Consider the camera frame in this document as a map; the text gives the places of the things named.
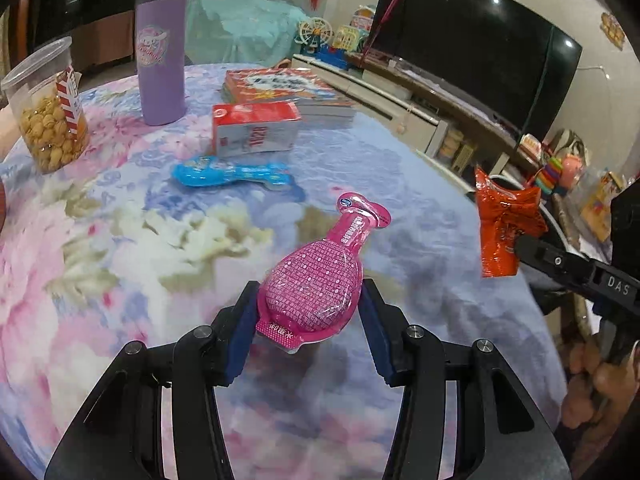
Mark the wooden TV cabinet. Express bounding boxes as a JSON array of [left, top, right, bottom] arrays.
[[292, 53, 540, 186]]

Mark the ferris wheel toy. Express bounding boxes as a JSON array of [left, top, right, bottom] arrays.
[[295, 18, 334, 55]]

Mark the black television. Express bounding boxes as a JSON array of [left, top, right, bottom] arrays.
[[370, 0, 582, 140]]

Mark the pink candy blister pack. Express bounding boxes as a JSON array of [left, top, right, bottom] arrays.
[[256, 192, 392, 353]]

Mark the colourful book stack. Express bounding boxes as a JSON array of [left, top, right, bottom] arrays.
[[222, 68, 356, 126]]

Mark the person's right hand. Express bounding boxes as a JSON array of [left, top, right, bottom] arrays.
[[561, 338, 639, 479]]

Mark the colourful stacking ring toy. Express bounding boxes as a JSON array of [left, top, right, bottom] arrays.
[[534, 157, 563, 197]]

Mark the red foil snack wrapper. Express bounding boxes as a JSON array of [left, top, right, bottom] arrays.
[[475, 167, 548, 278]]

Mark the blue candy blister pack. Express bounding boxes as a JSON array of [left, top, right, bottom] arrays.
[[171, 156, 293, 191]]

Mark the clear popcorn jar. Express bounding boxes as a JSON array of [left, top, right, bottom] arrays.
[[1, 36, 89, 174]]

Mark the red apple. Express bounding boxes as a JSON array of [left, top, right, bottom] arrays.
[[0, 180, 6, 232]]

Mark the colourful toy house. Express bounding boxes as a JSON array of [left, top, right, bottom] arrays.
[[331, 6, 375, 52]]

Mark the red white milk carton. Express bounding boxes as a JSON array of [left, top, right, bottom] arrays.
[[213, 101, 302, 158]]

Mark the purple thermos bottle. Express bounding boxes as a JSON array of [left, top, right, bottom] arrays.
[[134, 0, 188, 126]]

